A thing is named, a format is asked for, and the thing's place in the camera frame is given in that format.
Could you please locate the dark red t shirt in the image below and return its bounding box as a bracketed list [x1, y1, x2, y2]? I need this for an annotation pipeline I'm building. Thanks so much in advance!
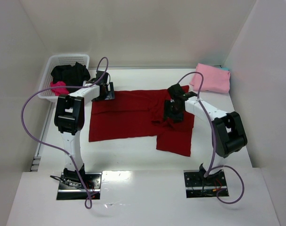
[89, 89, 195, 157]

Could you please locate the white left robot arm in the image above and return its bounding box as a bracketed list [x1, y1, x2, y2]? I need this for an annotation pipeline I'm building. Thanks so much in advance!
[54, 71, 114, 184]

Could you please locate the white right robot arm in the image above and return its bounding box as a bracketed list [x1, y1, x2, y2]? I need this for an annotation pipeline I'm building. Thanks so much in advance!
[163, 84, 247, 181]

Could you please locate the black t shirt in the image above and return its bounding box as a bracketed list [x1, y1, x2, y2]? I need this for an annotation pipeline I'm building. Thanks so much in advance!
[51, 62, 90, 86]

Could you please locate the magenta t shirt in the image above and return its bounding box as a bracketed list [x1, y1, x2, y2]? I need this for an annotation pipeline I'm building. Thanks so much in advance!
[50, 81, 69, 96]

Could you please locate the folded pink t shirt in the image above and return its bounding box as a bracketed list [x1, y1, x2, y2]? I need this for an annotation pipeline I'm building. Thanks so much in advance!
[196, 63, 230, 93]

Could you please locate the white plastic basket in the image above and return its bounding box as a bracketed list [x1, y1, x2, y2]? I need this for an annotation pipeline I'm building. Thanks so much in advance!
[37, 53, 90, 103]

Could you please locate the folded teal t shirt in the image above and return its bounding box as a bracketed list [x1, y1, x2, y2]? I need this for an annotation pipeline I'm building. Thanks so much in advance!
[220, 67, 229, 71]

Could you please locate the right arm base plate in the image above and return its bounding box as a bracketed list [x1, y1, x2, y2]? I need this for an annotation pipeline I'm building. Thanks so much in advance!
[184, 170, 229, 198]

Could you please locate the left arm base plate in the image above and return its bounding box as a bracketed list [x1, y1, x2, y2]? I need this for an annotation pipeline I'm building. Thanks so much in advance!
[50, 172, 102, 200]

